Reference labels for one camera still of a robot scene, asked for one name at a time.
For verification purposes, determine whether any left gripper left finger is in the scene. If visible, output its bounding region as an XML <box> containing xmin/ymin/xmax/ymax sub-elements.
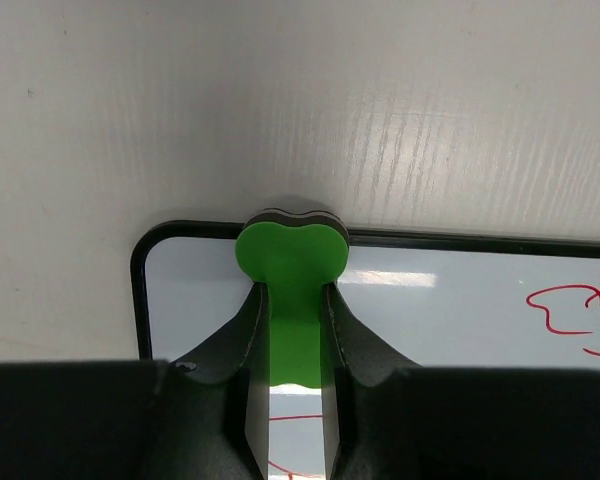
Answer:
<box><xmin>173</xmin><ymin>284</ymin><xmax>270</xmax><ymax>479</ymax></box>

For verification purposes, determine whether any green whiteboard eraser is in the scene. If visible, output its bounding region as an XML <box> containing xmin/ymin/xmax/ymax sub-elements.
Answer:
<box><xmin>235</xmin><ymin>208</ymin><xmax>349</xmax><ymax>389</ymax></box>

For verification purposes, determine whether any small black-framed whiteboard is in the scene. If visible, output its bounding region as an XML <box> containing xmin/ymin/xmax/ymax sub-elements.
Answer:
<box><xmin>130</xmin><ymin>221</ymin><xmax>600</xmax><ymax>479</ymax></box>

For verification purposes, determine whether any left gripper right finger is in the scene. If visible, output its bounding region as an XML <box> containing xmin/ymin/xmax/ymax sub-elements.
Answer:
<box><xmin>320</xmin><ymin>283</ymin><xmax>421</xmax><ymax>479</ymax></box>

